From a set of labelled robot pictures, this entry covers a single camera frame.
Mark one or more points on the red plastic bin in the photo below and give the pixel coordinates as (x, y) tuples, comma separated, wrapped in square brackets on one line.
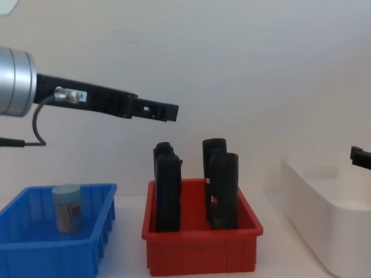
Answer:
[(200, 252)]

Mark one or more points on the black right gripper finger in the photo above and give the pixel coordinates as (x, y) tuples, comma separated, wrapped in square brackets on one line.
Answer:
[(362, 159)]

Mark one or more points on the blue plastic bin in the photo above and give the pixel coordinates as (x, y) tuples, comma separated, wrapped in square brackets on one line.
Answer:
[(43, 255)]

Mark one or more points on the black plastic grip part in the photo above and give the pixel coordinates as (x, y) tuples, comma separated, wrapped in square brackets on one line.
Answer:
[(168, 197), (214, 146), (164, 149), (223, 194)]

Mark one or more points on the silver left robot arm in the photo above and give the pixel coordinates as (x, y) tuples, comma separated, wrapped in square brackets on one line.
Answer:
[(14, 81)]

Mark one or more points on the clear jar with blue lid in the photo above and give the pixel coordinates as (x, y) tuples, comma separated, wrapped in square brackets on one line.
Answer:
[(68, 211)]

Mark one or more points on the white plastic bin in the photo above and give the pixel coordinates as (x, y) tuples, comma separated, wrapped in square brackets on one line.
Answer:
[(333, 217)]

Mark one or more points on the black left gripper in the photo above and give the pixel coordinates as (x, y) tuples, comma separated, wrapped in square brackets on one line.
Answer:
[(101, 98)]

